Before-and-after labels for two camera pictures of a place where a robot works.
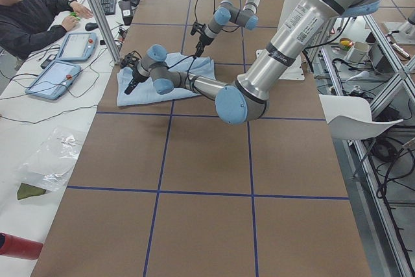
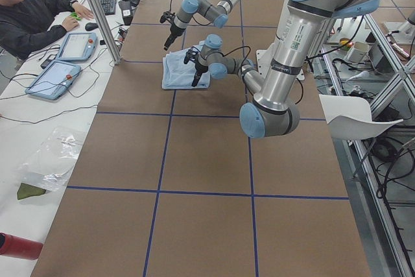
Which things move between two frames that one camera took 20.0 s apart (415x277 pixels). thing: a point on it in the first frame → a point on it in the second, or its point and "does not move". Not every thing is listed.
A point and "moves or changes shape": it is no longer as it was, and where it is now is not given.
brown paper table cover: (173, 189) does not move
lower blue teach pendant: (54, 80) does not move
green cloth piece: (25, 191) does not move
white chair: (349, 117) does not move
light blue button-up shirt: (146, 92) moves or changes shape
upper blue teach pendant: (76, 47) does not move
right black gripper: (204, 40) → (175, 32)
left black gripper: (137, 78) → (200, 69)
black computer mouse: (91, 26) does not move
